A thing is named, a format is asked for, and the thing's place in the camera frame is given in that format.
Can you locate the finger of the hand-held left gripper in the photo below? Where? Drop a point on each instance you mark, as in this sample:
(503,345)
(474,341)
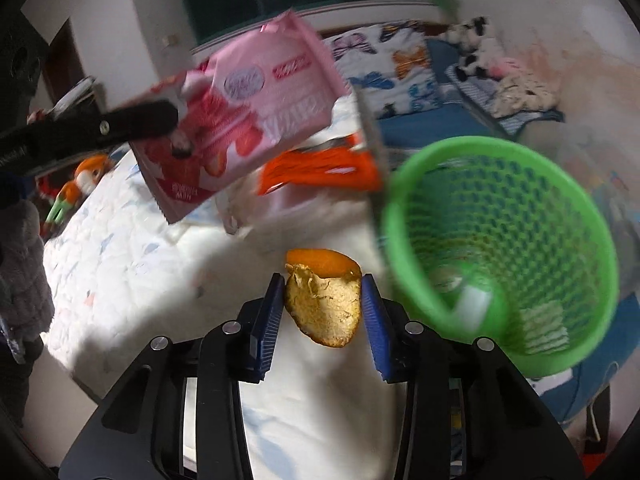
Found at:
(130,121)

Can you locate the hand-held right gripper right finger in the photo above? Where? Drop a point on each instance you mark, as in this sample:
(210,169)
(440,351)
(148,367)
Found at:
(375,330)

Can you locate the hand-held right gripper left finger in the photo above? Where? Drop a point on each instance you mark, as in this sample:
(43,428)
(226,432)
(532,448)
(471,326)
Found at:
(265,325)

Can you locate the orange peel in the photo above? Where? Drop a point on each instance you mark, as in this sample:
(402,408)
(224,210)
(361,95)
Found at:
(325,310)

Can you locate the pink snack packet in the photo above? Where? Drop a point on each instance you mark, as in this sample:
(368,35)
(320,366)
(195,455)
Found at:
(260,90)

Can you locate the green plastic mesh basket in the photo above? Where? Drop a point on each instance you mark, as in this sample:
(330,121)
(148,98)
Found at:
(500,147)

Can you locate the orange haired doll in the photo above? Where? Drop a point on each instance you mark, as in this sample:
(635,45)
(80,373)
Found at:
(80,180)

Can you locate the white plastic wrapper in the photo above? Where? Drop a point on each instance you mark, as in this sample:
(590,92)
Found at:
(472,302)

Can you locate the white quilted blanket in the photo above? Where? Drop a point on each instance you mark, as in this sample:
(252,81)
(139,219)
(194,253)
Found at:
(150,270)

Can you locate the orange snack packet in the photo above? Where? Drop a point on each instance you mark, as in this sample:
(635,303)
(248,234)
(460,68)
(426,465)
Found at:
(320,170)

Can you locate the blue round object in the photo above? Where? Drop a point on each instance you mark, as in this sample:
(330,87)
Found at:
(565,395)

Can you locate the blue bed sheet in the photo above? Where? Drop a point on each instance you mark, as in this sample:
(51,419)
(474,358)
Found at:
(440,125)

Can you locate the blue checkered mat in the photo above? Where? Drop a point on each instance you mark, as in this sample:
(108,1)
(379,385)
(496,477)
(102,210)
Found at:
(500,115)

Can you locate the butterfly print pillow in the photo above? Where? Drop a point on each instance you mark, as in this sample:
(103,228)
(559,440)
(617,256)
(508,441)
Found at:
(385,65)

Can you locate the beige patterned cloth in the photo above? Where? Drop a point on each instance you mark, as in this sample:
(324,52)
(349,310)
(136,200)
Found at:
(525,92)

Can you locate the black white plush cow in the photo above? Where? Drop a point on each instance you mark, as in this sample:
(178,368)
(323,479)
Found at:
(475,45)

